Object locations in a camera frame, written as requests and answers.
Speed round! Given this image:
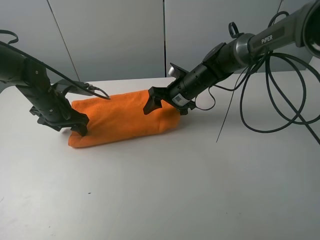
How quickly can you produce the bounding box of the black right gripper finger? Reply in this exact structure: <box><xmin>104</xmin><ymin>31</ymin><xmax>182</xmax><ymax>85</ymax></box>
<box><xmin>148</xmin><ymin>86</ymin><xmax>169</xmax><ymax>101</ymax></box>
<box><xmin>143</xmin><ymin>96</ymin><xmax>162</xmax><ymax>115</ymax></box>

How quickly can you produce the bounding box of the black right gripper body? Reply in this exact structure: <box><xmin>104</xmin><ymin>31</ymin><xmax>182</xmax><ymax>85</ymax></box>
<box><xmin>167</xmin><ymin>64</ymin><xmax>220</xmax><ymax>116</ymax></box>

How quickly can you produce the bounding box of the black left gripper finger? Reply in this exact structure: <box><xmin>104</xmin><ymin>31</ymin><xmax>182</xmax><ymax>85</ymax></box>
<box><xmin>62</xmin><ymin>111</ymin><xmax>89</xmax><ymax>137</ymax></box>

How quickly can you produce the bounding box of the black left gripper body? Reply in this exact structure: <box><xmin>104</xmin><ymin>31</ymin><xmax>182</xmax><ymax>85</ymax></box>
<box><xmin>29</xmin><ymin>86</ymin><xmax>75</xmax><ymax>132</ymax></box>

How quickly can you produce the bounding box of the orange towel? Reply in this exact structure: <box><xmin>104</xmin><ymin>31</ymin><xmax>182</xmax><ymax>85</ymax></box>
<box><xmin>68</xmin><ymin>90</ymin><xmax>181</xmax><ymax>148</ymax></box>

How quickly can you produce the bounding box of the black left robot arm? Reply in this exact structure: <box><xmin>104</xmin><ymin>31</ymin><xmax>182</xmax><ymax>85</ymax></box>
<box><xmin>0</xmin><ymin>30</ymin><xmax>91</xmax><ymax>136</ymax></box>

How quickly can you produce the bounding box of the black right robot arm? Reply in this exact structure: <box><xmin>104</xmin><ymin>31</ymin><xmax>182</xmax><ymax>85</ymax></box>
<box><xmin>143</xmin><ymin>0</ymin><xmax>320</xmax><ymax>115</ymax></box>

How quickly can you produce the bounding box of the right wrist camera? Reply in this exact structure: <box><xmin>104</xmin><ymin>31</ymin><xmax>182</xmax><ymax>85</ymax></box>
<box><xmin>168</xmin><ymin>63</ymin><xmax>188</xmax><ymax>79</ymax></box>

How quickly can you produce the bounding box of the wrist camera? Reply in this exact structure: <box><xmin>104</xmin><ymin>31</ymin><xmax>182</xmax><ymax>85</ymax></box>
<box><xmin>168</xmin><ymin>63</ymin><xmax>188</xmax><ymax>79</ymax></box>
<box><xmin>52</xmin><ymin>79</ymin><xmax>98</xmax><ymax>96</ymax></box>

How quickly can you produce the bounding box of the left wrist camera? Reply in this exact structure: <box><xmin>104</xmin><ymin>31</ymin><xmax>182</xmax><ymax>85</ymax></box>
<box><xmin>52</xmin><ymin>79</ymin><xmax>98</xmax><ymax>96</ymax></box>

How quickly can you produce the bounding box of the black left camera cable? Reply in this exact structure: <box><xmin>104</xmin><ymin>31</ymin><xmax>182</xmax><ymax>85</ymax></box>
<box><xmin>0</xmin><ymin>39</ymin><xmax>111</xmax><ymax>101</ymax></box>

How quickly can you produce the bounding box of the black camera cable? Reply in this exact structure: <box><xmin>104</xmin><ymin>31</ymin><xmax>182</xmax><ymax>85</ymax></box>
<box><xmin>192</xmin><ymin>86</ymin><xmax>216</xmax><ymax>111</ymax></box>
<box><xmin>0</xmin><ymin>39</ymin><xmax>111</xmax><ymax>101</ymax></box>

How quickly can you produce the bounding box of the black right camera cable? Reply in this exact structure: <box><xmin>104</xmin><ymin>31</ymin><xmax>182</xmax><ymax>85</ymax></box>
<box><xmin>192</xmin><ymin>86</ymin><xmax>216</xmax><ymax>111</ymax></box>

